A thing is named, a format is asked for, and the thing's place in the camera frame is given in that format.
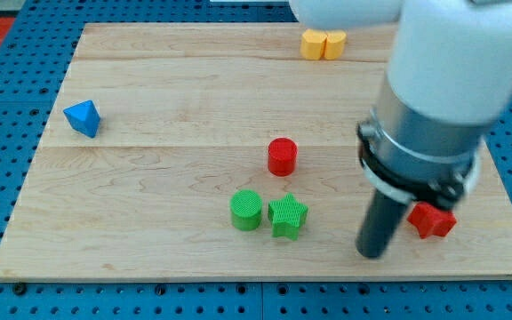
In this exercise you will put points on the wooden board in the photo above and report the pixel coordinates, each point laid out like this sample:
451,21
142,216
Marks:
187,111

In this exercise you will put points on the green cylinder block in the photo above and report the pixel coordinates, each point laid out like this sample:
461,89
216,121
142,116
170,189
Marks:
245,207

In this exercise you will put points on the red star block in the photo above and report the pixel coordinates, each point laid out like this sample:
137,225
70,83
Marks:
430,221

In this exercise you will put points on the yellow heart block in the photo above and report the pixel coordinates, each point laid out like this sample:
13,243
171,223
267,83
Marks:
319,44

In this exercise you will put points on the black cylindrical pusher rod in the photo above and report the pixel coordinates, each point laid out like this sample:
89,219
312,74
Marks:
381,221

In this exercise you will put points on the green star block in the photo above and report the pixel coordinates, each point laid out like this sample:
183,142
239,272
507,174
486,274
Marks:
287,215

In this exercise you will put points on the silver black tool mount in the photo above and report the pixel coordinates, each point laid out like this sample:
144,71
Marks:
411,157

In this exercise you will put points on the red cylinder block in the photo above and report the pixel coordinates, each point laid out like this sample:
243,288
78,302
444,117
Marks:
282,156

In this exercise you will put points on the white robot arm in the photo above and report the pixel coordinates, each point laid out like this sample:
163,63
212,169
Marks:
448,79

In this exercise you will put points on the blue triangular block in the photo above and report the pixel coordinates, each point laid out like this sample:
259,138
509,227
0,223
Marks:
84,118

